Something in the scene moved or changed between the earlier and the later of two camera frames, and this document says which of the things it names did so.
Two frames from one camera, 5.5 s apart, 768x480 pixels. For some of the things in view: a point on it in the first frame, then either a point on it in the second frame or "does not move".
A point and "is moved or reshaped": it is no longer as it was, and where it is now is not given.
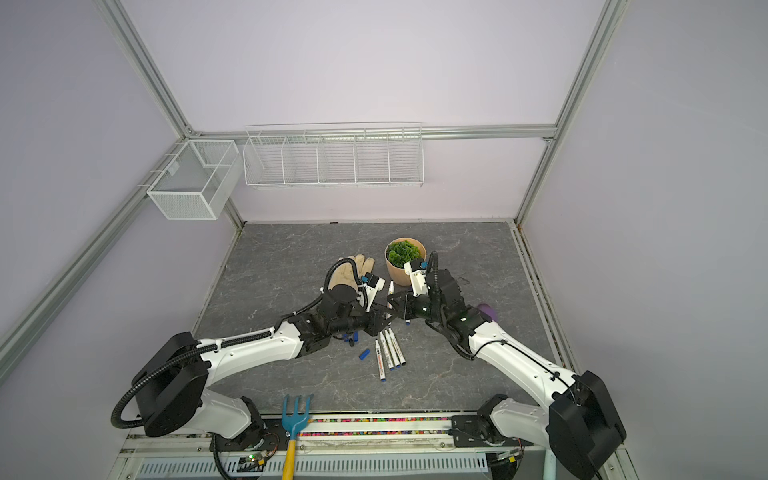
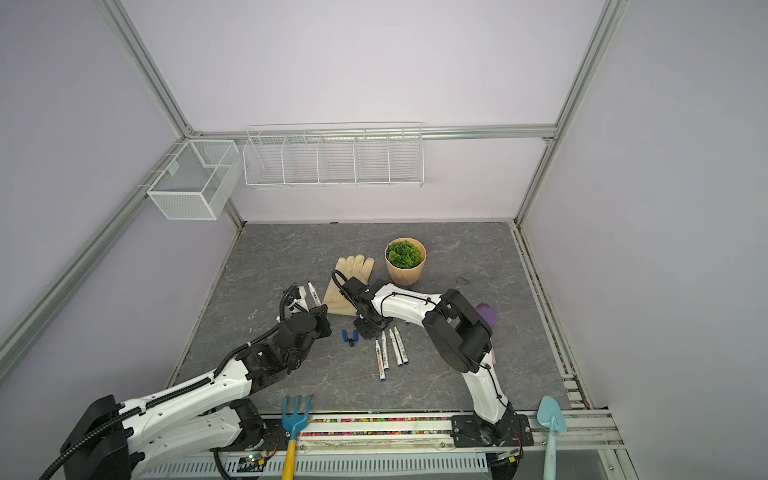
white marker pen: x=391 y=292 is moved or reshaped
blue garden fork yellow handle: x=292 y=423 does not move
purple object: x=487 y=309 does not move
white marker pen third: x=380 y=361 does not move
